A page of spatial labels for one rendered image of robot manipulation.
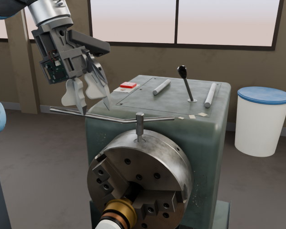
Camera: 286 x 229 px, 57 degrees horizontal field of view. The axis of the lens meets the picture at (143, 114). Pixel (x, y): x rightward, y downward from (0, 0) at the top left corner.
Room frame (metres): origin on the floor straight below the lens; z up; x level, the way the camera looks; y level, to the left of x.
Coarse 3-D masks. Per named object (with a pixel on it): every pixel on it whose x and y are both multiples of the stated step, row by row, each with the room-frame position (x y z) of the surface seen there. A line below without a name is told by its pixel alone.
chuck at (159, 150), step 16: (112, 144) 0.69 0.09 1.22; (128, 144) 0.65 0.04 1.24; (144, 144) 0.66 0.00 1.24; (160, 144) 0.68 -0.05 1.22; (96, 160) 0.68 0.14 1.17; (112, 160) 0.66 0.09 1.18; (128, 160) 0.65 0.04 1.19; (144, 160) 0.62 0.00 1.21; (160, 160) 0.61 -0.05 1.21; (176, 160) 0.65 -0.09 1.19; (96, 176) 0.68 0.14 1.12; (128, 176) 0.64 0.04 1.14; (144, 176) 0.62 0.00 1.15; (160, 176) 0.61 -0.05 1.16; (176, 176) 0.59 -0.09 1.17; (96, 192) 0.68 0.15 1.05; (128, 192) 0.69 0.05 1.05; (176, 208) 0.59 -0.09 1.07; (144, 224) 0.63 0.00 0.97; (160, 224) 0.60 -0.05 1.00; (176, 224) 0.59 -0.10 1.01
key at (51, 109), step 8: (64, 112) 0.63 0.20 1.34; (72, 112) 0.63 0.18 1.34; (104, 120) 0.65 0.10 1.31; (112, 120) 0.65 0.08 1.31; (120, 120) 0.66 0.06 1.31; (128, 120) 0.66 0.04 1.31; (136, 120) 0.67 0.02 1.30; (144, 120) 0.67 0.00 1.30; (152, 120) 0.68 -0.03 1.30; (160, 120) 0.68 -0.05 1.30
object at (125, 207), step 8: (112, 200) 0.56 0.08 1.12; (120, 200) 0.55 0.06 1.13; (128, 200) 0.58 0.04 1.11; (112, 208) 0.53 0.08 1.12; (120, 208) 0.53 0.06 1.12; (128, 208) 0.54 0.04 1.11; (104, 216) 0.51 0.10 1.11; (112, 216) 0.51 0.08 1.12; (120, 216) 0.52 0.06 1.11; (128, 216) 0.52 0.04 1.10; (136, 216) 0.54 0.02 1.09; (120, 224) 0.49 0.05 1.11; (128, 224) 0.51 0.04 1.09
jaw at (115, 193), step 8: (104, 160) 0.65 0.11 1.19; (96, 168) 0.63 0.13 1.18; (104, 168) 0.62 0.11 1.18; (112, 168) 0.64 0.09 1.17; (104, 176) 0.62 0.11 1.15; (112, 176) 0.62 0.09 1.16; (120, 176) 0.64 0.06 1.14; (104, 184) 0.60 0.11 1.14; (112, 184) 0.60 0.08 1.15; (120, 184) 0.61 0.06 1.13; (128, 184) 0.63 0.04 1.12; (104, 192) 0.60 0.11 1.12; (112, 192) 0.57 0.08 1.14; (120, 192) 0.59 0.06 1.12; (104, 200) 0.58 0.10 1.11
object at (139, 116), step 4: (140, 112) 0.68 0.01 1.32; (136, 116) 0.67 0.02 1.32; (140, 116) 0.66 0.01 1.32; (140, 120) 0.66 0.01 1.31; (136, 124) 0.67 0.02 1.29; (140, 124) 0.66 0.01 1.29; (136, 128) 0.67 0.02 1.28; (140, 128) 0.66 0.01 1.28; (136, 132) 0.67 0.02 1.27; (140, 132) 0.66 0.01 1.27; (140, 136) 0.67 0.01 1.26; (140, 140) 0.67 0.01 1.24
